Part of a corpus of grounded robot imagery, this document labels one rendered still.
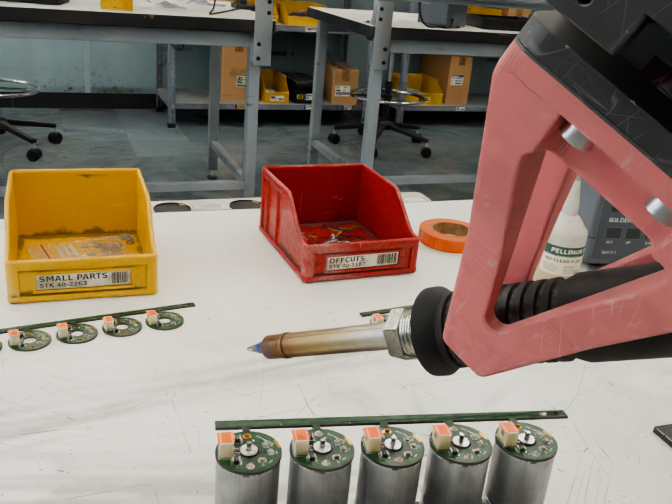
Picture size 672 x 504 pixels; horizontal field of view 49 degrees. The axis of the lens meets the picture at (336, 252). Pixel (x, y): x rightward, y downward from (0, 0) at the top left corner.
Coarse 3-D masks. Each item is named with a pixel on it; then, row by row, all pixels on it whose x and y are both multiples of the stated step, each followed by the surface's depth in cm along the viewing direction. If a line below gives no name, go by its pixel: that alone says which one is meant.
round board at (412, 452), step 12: (396, 432) 30; (408, 432) 30; (408, 444) 29; (420, 444) 29; (372, 456) 28; (384, 456) 28; (396, 456) 28; (408, 456) 29; (420, 456) 29; (396, 468) 28
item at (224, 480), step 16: (240, 448) 28; (256, 448) 28; (224, 480) 27; (240, 480) 27; (256, 480) 27; (272, 480) 28; (224, 496) 28; (240, 496) 27; (256, 496) 27; (272, 496) 28
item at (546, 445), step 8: (520, 424) 31; (528, 424) 31; (496, 432) 30; (520, 432) 31; (536, 432) 31; (544, 432) 31; (496, 440) 30; (536, 440) 30; (544, 440) 30; (552, 440) 30; (504, 448) 30; (512, 448) 30; (520, 448) 29; (528, 448) 30; (536, 448) 30; (544, 448) 30; (552, 448) 30; (512, 456) 29; (520, 456) 29; (528, 456) 29; (536, 456) 29; (544, 456) 29; (552, 456) 29
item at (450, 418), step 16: (352, 416) 31; (368, 416) 31; (384, 416) 31; (400, 416) 31; (416, 416) 31; (432, 416) 31; (448, 416) 31; (464, 416) 31; (480, 416) 31; (496, 416) 32; (512, 416) 32; (528, 416) 32; (544, 416) 32; (560, 416) 32
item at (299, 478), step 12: (300, 468) 28; (348, 468) 28; (288, 480) 29; (300, 480) 28; (312, 480) 28; (324, 480) 28; (336, 480) 28; (348, 480) 29; (288, 492) 29; (300, 492) 28; (312, 492) 28; (324, 492) 28; (336, 492) 28; (348, 492) 29
